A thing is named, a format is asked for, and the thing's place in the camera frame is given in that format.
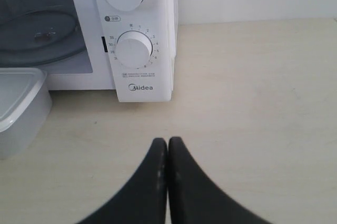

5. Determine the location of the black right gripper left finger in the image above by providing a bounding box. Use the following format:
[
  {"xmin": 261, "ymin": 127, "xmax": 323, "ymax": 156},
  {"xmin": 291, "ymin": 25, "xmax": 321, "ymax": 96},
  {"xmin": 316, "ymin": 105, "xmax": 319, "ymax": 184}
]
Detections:
[{"xmin": 80, "ymin": 138, "xmax": 167, "ymax": 224}]

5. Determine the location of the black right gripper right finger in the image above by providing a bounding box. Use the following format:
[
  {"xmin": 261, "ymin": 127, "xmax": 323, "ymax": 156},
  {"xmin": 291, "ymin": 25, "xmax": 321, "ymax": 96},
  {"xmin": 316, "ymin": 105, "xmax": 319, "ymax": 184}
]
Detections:
[{"xmin": 168, "ymin": 137, "xmax": 266, "ymax": 223}]

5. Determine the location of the translucent plastic food container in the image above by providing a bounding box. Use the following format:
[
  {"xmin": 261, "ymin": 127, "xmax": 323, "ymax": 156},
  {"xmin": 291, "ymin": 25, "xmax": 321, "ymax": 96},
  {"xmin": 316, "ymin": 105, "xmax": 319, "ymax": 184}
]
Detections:
[{"xmin": 1, "ymin": 67, "xmax": 52, "ymax": 160}]

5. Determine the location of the white Midea microwave oven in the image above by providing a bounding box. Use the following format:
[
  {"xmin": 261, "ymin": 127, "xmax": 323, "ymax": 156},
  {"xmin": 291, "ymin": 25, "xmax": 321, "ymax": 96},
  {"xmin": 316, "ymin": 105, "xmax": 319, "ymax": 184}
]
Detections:
[{"xmin": 1, "ymin": 0, "xmax": 179, "ymax": 102}]

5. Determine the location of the glass microwave turntable plate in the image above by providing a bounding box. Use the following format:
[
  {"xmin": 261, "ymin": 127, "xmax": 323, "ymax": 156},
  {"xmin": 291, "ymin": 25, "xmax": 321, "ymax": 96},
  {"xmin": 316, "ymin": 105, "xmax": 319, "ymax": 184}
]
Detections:
[{"xmin": 1, "ymin": 10, "xmax": 86, "ymax": 67}]

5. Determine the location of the white lower timer knob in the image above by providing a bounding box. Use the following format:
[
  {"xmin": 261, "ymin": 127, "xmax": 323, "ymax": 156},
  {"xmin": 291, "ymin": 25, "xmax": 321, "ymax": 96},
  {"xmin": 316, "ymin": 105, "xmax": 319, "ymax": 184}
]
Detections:
[{"xmin": 115, "ymin": 31, "xmax": 153, "ymax": 69}]

